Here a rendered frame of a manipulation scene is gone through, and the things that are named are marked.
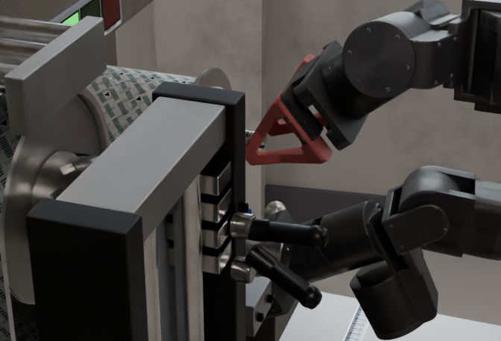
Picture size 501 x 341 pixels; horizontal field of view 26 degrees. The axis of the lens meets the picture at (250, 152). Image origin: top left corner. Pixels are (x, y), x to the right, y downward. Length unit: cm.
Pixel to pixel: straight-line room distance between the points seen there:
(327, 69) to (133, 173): 40
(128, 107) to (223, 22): 205
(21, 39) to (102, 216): 22
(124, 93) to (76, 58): 29
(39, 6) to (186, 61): 172
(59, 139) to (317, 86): 25
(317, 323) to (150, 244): 82
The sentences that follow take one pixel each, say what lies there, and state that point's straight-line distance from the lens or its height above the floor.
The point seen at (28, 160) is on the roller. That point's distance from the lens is 68.
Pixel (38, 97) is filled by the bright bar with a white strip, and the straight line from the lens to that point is 61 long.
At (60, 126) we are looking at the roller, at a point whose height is 138.
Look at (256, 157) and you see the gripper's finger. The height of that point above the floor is 126.
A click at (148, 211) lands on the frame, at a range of 51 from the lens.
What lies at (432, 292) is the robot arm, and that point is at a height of 111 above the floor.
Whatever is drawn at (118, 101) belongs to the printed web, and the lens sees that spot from 93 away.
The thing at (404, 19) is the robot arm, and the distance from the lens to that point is 82.
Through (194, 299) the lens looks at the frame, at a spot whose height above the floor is 133.
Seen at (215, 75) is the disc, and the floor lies 131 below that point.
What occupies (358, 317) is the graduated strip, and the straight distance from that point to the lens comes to 135.
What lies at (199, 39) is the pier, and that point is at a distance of 300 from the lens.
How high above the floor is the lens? 169
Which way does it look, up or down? 27 degrees down
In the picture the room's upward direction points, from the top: straight up
